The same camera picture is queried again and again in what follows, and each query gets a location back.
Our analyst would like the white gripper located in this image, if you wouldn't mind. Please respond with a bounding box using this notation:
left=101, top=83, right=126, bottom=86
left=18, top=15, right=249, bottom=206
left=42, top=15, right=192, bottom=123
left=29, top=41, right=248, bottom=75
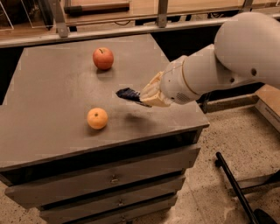
left=140, top=56, right=200, bottom=107

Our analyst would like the dark blue rxbar wrapper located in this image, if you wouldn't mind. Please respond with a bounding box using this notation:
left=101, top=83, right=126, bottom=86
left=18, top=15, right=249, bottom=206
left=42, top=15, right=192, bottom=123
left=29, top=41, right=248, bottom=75
left=115, top=87, right=150, bottom=108

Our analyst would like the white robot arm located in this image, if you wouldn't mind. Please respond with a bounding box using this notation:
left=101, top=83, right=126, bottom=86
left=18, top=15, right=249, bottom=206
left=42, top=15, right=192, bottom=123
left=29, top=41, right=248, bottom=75
left=140, top=12, right=280, bottom=107

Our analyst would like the red apple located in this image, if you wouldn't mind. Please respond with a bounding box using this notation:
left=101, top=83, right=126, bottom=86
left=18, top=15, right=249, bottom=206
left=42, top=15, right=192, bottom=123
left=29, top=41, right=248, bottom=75
left=93, top=47, right=114, bottom=70

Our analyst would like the orange fruit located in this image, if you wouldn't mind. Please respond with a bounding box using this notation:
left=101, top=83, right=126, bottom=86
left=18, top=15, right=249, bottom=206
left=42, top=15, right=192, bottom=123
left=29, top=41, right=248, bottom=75
left=87, top=108, right=109, bottom=130

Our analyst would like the grey drawer cabinet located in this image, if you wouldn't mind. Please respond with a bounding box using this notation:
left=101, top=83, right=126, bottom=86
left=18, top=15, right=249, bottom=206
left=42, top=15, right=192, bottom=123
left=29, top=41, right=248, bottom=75
left=0, top=35, right=208, bottom=224

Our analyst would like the grey metal railing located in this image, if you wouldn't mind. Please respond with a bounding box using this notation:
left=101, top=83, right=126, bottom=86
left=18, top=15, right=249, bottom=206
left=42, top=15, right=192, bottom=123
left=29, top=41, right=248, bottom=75
left=0, top=0, right=280, bottom=48

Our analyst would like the bottom grey drawer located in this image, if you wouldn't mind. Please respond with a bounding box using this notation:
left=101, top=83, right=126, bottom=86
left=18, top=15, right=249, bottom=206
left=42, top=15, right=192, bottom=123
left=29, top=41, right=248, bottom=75
left=63, top=193, right=177, bottom=224

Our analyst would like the grey drawer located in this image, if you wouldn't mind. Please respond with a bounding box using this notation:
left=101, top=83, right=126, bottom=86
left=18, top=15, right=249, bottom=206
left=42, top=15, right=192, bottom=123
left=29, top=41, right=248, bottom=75
left=5, top=144, right=200, bottom=208
left=40, top=175, right=185, bottom=224
left=63, top=193, right=177, bottom=224

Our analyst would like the middle grey drawer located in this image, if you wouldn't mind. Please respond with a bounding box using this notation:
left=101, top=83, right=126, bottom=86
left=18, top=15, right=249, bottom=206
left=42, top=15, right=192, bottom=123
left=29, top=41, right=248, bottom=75
left=40, top=175, right=185, bottom=224

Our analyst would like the top grey drawer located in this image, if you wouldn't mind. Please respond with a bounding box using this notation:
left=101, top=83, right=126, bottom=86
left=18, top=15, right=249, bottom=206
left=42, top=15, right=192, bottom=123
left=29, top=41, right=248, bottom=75
left=5, top=144, right=200, bottom=208

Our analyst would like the black chair leg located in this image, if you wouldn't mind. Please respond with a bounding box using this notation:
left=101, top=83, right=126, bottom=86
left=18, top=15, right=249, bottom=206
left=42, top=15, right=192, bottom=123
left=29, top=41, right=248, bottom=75
left=214, top=152, right=277, bottom=224

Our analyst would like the grey metal floor frame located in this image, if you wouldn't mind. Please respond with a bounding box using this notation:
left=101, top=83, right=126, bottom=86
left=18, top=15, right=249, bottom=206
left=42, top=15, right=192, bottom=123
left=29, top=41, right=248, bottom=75
left=197, top=83, right=263, bottom=114

